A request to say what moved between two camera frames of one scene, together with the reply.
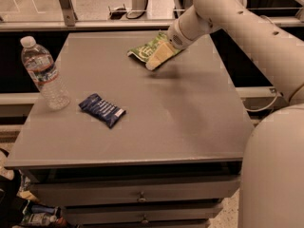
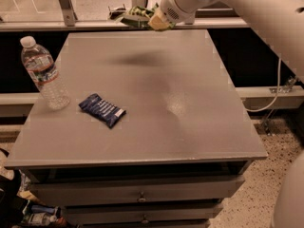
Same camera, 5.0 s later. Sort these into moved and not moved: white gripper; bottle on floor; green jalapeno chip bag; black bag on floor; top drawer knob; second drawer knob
Moved: green jalapeno chip bag; white gripper
Not moved: black bag on floor; second drawer knob; top drawer knob; bottle on floor
